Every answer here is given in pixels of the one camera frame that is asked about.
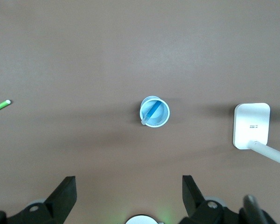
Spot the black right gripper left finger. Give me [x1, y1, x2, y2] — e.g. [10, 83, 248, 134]
[7, 176, 78, 224]

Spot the white desk lamp stand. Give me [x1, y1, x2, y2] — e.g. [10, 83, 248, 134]
[232, 102, 280, 168]

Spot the light blue plastic cup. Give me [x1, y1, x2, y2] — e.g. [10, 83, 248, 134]
[139, 95, 171, 128]

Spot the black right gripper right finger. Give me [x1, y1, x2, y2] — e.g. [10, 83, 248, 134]
[179, 175, 225, 224]

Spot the blue marker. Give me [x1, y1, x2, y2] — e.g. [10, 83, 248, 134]
[141, 100, 163, 127]

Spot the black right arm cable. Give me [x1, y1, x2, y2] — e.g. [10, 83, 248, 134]
[239, 195, 277, 224]

